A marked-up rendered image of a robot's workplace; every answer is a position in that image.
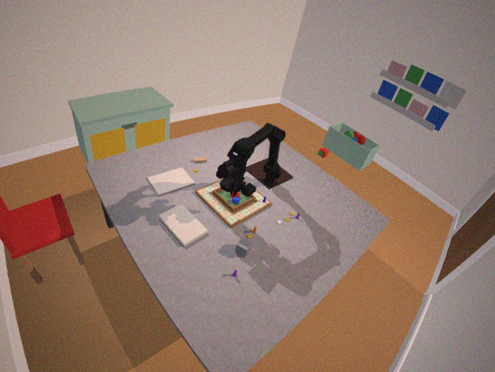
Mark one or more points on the cream board game path with arrow squares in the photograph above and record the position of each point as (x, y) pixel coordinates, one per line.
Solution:
(226, 199)

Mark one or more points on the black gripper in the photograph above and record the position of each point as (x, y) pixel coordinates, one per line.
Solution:
(246, 189)

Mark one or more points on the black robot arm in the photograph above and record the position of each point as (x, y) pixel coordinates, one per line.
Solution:
(245, 148)

